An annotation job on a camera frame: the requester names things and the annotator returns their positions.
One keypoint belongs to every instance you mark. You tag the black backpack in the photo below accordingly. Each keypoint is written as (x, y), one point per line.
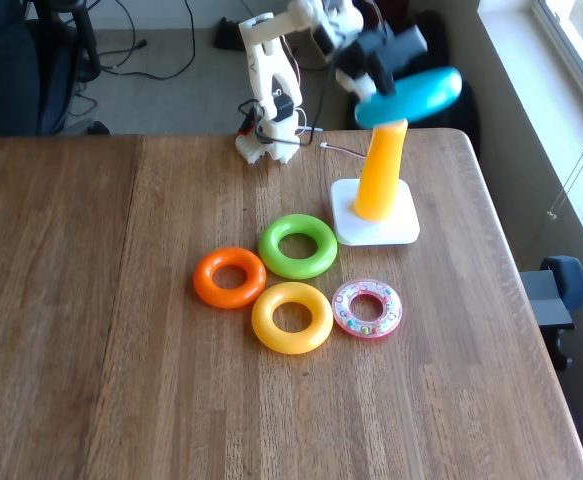
(466, 115)

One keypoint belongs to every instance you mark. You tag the black power strip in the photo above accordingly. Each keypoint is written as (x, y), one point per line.
(226, 37)

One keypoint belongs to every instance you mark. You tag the window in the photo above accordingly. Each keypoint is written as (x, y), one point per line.
(581, 35)

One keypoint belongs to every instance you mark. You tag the dark office chair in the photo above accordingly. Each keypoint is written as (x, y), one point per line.
(6, 75)

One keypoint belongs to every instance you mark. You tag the black camera box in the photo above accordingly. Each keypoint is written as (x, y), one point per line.
(411, 45)

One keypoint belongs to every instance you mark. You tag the yellow post with white base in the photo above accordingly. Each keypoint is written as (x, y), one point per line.
(378, 175)

